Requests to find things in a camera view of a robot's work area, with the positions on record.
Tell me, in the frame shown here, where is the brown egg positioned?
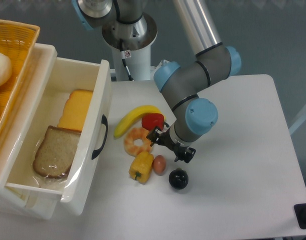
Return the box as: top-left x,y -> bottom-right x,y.
153,155 -> 166,175

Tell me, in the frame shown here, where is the red bell pepper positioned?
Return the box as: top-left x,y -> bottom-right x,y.
141,113 -> 170,131

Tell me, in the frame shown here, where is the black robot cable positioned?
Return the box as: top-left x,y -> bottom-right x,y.
119,38 -> 134,82

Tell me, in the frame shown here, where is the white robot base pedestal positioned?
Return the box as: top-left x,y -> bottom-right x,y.
102,13 -> 158,82

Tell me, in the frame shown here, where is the black device at table edge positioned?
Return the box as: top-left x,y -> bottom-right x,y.
293,203 -> 306,230

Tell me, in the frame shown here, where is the yellow wicker basket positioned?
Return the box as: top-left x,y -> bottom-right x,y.
0,19 -> 40,136

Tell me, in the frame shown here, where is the white plastic drawer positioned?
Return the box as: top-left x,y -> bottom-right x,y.
6,58 -> 112,216

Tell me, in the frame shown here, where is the orange toast slice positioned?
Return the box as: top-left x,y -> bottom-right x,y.
57,89 -> 93,133

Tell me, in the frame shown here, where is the black round eggplant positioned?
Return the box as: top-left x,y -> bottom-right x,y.
168,168 -> 189,190

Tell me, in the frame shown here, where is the yellow banana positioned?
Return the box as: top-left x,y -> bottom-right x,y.
113,105 -> 166,139

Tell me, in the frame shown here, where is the brown bread slice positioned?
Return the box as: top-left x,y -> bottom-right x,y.
32,125 -> 81,179

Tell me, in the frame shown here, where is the white round bun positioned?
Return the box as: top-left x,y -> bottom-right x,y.
0,53 -> 13,87

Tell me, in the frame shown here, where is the yellow bell pepper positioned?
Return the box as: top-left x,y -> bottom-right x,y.
128,151 -> 154,184

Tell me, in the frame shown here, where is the orange shrimp ring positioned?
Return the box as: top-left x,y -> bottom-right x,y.
123,127 -> 155,157

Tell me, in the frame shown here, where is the white plastic drawer cabinet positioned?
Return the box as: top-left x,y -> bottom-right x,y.
0,43 -> 58,220

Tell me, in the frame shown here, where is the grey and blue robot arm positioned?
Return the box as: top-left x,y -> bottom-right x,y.
72,0 -> 242,163

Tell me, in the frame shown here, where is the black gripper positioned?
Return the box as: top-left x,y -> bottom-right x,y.
146,126 -> 196,163

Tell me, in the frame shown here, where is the black drawer handle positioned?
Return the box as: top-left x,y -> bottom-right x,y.
91,114 -> 109,160

